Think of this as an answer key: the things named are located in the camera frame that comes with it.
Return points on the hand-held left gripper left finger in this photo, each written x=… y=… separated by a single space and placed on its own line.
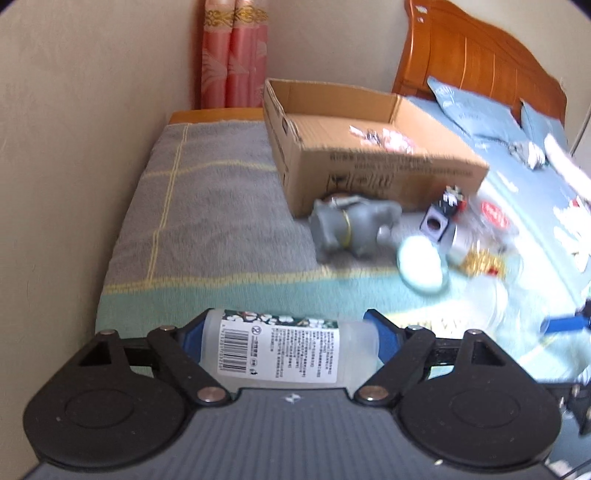
x=197 y=333

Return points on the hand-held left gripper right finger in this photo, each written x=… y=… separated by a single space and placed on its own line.
x=384 y=336

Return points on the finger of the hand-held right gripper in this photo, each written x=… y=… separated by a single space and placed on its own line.
x=577 y=406
x=561 y=324

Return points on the grey toy figure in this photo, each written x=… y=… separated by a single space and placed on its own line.
x=351 y=226

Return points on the glass jar silver lid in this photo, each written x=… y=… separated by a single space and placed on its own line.
x=461 y=242

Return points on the clear plastic container red label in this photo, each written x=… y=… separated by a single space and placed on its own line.
x=496 y=217

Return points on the black toy train red wheels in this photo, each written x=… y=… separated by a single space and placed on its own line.
x=436 y=221

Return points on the brown cardboard box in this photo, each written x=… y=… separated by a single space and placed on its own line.
x=369 y=180

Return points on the light blue printed bedsheet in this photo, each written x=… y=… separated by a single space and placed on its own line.
x=531 y=194

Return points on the white cloth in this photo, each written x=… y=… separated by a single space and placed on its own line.
x=565 y=164

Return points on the small grey white item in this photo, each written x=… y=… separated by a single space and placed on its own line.
x=526 y=154

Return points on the small light blue pillow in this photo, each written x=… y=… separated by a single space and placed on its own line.
x=542 y=124

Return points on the large light blue pillow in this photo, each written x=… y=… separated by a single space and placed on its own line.
x=475 y=108

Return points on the pink patterned curtain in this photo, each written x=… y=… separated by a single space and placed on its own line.
x=233 y=55

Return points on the wooden bed headboard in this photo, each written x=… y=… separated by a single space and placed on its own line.
x=466 y=50

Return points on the wooden bed side rail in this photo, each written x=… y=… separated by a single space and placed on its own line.
x=212 y=115

